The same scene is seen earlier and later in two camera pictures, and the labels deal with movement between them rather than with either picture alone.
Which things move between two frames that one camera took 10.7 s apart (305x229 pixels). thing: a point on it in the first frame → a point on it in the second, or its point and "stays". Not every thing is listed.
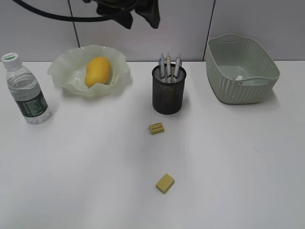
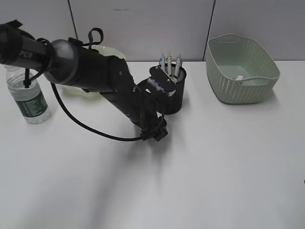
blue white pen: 161,65 stays
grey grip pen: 177,67 stays
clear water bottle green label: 28,96 stays
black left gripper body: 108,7 → 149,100
